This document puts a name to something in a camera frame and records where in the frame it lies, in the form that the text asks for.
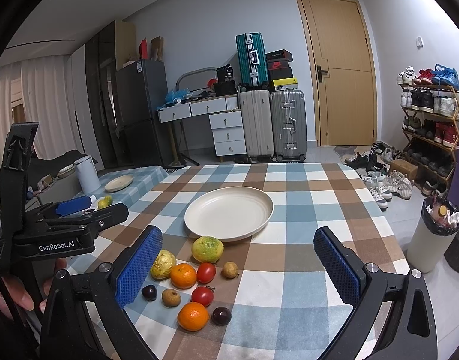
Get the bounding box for dark plum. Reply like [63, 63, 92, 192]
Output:
[211, 307, 232, 326]
[142, 284, 158, 302]

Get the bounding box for yellow wrinkled citrus fruit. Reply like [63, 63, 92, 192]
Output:
[150, 250, 177, 281]

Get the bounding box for brown longan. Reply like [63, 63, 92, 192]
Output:
[162, 289, 182, 308]
[221, 262, 239, 280]

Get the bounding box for orange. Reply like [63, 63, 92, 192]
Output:
[170, 263, 197, 289]
[177, 302, 210, 332]

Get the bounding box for green-yellow citrus fruit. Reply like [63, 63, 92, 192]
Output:
[191, 236, 224, 263]

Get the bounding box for red tomato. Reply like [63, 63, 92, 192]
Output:
[197, 262, 217, 284]
[191, 286, 215, 307]

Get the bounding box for left hand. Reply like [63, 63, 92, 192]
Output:
[0, 257, 69, 321]

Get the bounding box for small cream plate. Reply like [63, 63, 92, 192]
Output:
[104, 175, 134, 194]

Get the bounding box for white trash bin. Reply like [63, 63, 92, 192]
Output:
[406, 195, 459, 274]

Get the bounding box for large cream plate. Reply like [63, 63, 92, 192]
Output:
[184, 186, 274, 242]

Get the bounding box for black refrigerator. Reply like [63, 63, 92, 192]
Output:
[116, 59, 173, 167]

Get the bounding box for checkered tablecloth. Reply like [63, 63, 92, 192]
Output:
[69, 163, 409, 359]

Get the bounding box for white drawer desk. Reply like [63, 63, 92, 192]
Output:
[158, 94, 247, 158]

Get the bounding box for beige suitcase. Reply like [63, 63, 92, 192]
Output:
[238, 89, 275, 159]

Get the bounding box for wooden shoe rack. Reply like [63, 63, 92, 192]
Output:
[400, 82, 459, 197]

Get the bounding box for teal suitcase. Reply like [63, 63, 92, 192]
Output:
[236, 33, 269, 89]

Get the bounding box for silver suitcase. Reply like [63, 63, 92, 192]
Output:
[269, 89, 307, 162]

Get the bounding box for stacked shoe boxes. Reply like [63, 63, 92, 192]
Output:
[265, 49, 299, 91]

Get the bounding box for wooden door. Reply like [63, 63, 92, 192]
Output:
[297, 0, 377, 146]

